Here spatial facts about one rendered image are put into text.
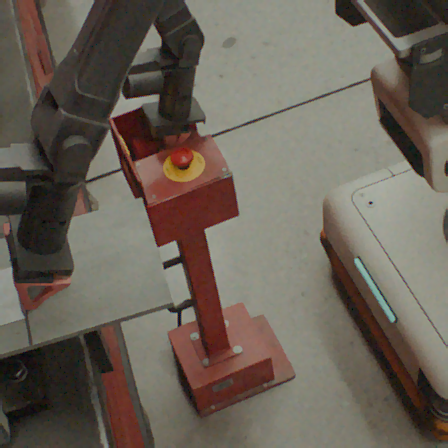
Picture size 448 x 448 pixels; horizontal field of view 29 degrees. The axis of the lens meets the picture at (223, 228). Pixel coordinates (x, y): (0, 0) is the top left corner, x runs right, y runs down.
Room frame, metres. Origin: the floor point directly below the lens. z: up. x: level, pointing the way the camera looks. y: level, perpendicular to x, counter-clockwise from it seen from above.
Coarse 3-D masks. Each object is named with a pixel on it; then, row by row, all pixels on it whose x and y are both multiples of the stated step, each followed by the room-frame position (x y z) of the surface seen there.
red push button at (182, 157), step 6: (174, 150) 1.05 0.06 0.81; (180, 150) 1.05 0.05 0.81; (186, 150) 1.05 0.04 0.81; (174, 156) 1.04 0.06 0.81; (180, 156) 1.04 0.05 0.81; (186, 156) 1.03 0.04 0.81; (192, 156) 1.04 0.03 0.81; (174, 162) 1.03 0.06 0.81; (180, 162) 1.03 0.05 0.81; (186, 162) 1.02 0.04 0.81; (180, 168) 1.03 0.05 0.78; (186, 168) 1.03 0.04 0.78
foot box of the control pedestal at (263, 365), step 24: (240, 312) 1.16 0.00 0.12; (168, 336) 1.13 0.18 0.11; (240, 336) 1.09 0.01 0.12; (264, 336) 1.15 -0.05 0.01; (192, 360) 1.05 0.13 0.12; (240, 360) 1.03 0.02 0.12; (264, 360) 1.02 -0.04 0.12; (288, 360) 1.07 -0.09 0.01; (192, 384) 0.99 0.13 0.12; (216, 384) 0.99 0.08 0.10; (240, 384) 1.00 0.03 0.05; (264, 384) 1.01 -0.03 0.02; (216, 408) 0.98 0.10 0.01
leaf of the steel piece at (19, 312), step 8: (0, 272) 0.71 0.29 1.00; (8, 272) 0.71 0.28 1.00; (0, 280) 0.70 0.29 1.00; (8, 280) 0.69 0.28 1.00; (0, 288) 0.68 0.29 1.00; (8, 288) 0.68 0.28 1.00; (0, 296) 0.67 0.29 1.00; (8, 296) 0.67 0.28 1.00; (16, 296) 0.67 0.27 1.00; (0, 304) 0.66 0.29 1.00; (8, 304) 0.66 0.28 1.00; (16, 304) 0.65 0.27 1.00; (0, 312) 0.65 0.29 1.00; (8, 312) 0.64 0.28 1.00; (16, 312) 0.64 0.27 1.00; (24, 312) 0.63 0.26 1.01; (0, 320) 0.63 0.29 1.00; (8, 320) 0.63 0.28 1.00; (16, 320) 0.63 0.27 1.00
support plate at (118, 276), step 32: (96, 224) 0.76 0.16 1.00; (128, 224) 0.75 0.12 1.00; (0, 256) 0.74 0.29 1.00; (96, 256) 0.71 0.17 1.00; (128, 256) 0.70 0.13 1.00; (32, 288) 0.67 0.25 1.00; (96, 288) 0.66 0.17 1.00; (128, 288) 0.65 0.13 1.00; (160, 288) 0.64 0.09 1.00; (32, 320) 0.63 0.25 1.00; (64, 320) 0.62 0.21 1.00; (96, 320) 0.61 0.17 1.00; (0, 352) 0.59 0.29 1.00
